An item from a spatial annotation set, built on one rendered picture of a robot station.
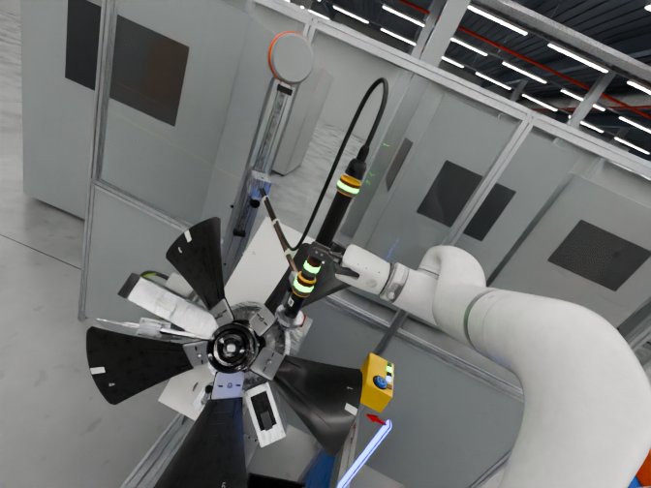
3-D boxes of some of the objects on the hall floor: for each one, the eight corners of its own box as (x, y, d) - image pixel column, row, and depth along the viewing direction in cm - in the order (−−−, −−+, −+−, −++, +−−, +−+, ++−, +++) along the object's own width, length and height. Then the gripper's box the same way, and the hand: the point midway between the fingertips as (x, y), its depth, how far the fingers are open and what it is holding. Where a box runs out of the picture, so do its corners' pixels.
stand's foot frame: (183, 411, 179) (186, 402, 176) (255, 449, 177) (259, 441, 173) (82, 542, 123) (83, 533, 119) (184, 601, 120) (188, 594, 117)
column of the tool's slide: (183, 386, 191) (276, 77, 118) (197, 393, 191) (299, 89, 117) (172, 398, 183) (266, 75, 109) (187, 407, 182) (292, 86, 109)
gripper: (398, 252, 73) (327, 218, 74) (397, 285, 57) (308, 241, 58) (384, 277, 76) (316, 244, 77) (379, 315, 60) (294, 273, 62)
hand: (321, 247), depth 67 cm, fingers closed on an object, 4 cm apart
